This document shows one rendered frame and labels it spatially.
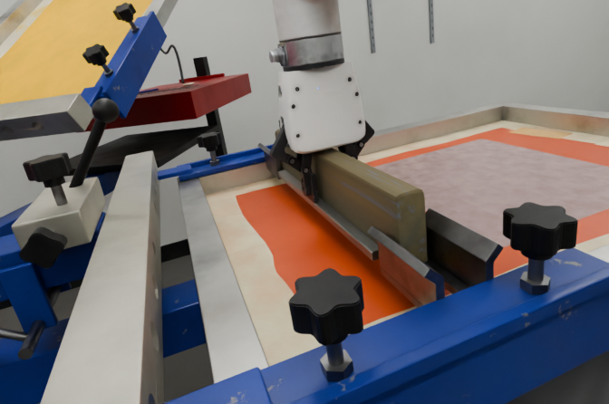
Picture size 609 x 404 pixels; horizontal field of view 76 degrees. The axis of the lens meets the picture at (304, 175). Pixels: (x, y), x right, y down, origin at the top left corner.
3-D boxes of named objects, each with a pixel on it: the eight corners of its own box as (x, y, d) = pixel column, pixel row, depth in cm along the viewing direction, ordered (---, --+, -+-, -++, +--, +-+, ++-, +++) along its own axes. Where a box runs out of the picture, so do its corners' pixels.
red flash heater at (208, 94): (164, 107, 193) (158, 81, 189) (252, 95, 183) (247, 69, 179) (77, 137, 136) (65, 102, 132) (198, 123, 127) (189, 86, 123)
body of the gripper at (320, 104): (281, 61, 42) (296, 159, 46) (364, 47, 45) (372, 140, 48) (264, 62, 49) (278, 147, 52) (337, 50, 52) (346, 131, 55)
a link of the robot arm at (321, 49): (277, 42, 41) (282, 69, 42) (352, 31, 44) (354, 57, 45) (260, 45, 48) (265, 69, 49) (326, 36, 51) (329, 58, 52)
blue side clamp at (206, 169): (323, 164, 85) (320, 133, 83) (333, 169, 81) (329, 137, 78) (184, 199, 76) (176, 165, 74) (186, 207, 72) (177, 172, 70)
